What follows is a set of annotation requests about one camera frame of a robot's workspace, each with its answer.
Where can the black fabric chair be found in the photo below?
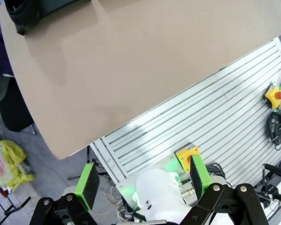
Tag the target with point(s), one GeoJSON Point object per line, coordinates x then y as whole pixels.
{"type": "Point", "coordinates": [14, 110]}

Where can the yellow cloth in plastic bag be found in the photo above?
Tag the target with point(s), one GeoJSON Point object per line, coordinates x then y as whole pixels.
{"type": "Point", "coordinates": [12, 154]}

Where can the black leather loafer shoe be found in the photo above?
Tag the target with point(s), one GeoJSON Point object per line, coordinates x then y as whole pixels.
{"type": "Point", "coordinates": [23, 14]}

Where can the black metal stand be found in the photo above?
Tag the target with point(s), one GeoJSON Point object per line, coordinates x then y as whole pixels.
{"type": "Point", "coordinates": [278, 171]}

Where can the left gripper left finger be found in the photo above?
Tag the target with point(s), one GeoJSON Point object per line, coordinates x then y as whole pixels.
{"type": "Point", "coordinates": [87, 185]}

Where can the dark purple cloth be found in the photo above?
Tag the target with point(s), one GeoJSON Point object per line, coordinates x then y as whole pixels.
{"type": "Point", "coordinates": [0, 47]}

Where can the slotted aluminium base plate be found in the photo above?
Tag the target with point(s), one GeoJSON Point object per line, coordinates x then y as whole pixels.
{"type": "Point", "coordinates": [201, 112]}

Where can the yellow emergency stop button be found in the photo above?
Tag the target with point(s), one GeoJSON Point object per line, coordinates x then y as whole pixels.
{"type": "Point", "coordinates": [274, 97]}

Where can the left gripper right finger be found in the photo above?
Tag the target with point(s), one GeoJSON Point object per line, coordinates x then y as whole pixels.
{"type": "Point", "coordinates": [200, 180]}

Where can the orange yellow bracket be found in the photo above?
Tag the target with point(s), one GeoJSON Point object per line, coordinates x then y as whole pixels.
{"type": "Point", "coordinates": [183, 154]}

